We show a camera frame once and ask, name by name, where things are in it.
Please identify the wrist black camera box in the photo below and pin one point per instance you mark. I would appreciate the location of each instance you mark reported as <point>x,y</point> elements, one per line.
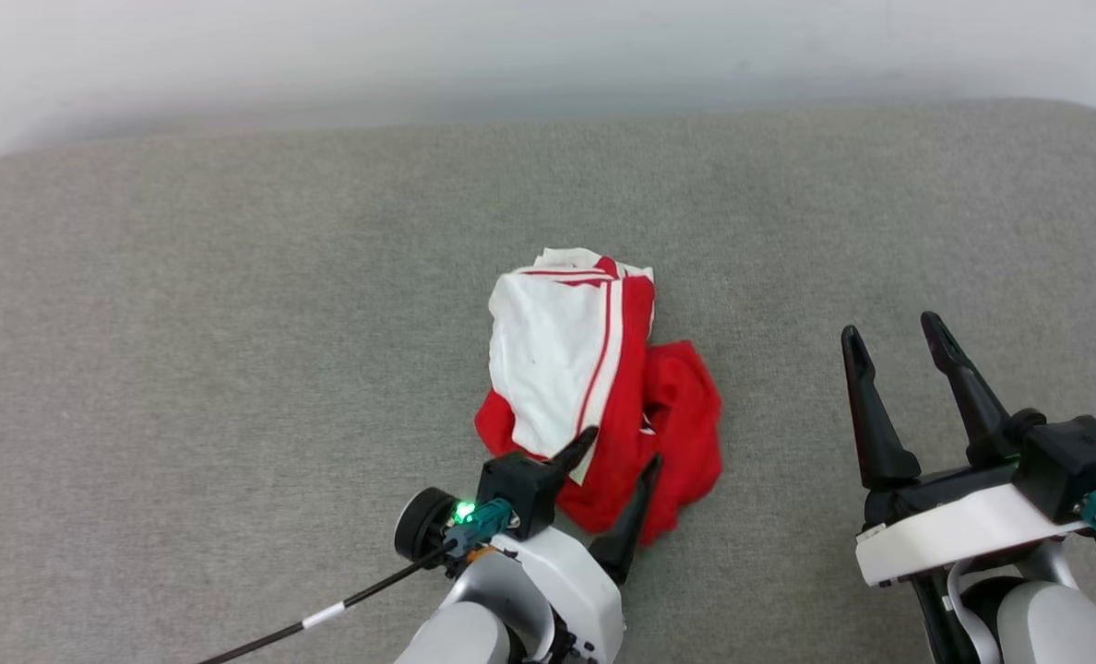
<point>1074,461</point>
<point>516,489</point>

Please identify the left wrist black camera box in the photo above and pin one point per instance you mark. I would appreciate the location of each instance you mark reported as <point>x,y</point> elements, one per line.
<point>516,489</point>

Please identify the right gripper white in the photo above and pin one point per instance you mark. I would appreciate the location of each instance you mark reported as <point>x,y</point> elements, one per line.
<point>954,535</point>

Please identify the grey fabric sofa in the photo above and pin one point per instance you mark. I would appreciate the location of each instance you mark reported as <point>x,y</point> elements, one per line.
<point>188,350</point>

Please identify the left arm white grey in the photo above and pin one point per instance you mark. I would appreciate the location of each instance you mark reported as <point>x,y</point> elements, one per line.
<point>456,636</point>

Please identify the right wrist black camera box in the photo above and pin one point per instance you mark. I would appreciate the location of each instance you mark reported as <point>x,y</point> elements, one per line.
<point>1074,461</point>

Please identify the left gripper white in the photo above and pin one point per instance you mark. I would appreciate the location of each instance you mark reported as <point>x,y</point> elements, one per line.
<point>576,581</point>

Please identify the red and white garment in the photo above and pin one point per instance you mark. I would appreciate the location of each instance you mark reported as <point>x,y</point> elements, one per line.
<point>548,360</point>

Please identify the right arm white grey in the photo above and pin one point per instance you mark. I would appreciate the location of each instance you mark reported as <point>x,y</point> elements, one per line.
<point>1046,622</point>

